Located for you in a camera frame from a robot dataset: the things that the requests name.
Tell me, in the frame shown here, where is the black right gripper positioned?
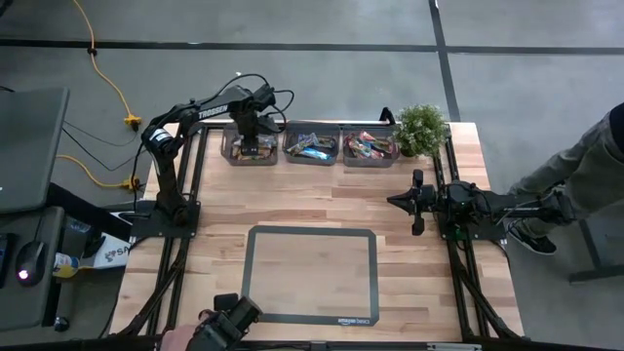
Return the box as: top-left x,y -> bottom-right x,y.
387,169 -> 440,236

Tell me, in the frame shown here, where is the grey translucent plastic bin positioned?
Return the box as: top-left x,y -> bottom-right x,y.
282,120 -> 342,167
220,122 -> 280,167
341,124 -> 402,169

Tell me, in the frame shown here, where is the small green potted plant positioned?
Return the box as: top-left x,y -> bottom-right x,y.
392,104 -> 449,157

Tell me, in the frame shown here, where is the black-bordered silicone baking mat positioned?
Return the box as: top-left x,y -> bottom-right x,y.
238,223 -> 381,328

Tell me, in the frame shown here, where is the person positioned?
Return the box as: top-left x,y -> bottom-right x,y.
506,101 -> 624,257

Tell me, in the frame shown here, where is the white paper bag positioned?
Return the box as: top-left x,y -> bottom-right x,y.
92,232 -> 133,270

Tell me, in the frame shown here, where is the black handheld device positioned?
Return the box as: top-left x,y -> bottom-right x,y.
187,292 -> 264,351

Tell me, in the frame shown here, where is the bottle with yellow label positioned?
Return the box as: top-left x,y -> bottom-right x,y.
52,252 -> 82,280

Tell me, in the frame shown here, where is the black computer mouse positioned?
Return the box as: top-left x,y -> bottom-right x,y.
15,240 -> 48,288

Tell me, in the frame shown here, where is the dark grey desk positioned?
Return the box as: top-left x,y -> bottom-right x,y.
0,204 -> 67,332

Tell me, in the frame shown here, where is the black aluminium table frame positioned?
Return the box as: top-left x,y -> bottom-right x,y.
109,106 -> 527,351

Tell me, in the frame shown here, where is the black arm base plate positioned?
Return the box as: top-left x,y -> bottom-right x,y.
436,201 -> 508,243
130,200 -> 202,240

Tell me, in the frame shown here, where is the yellow extension cord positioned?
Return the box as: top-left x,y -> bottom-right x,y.
56,154 -> 142,191
71,0 -> 144,133

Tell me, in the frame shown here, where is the black metal desk frame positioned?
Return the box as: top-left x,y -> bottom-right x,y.
567,218 -> 624,285

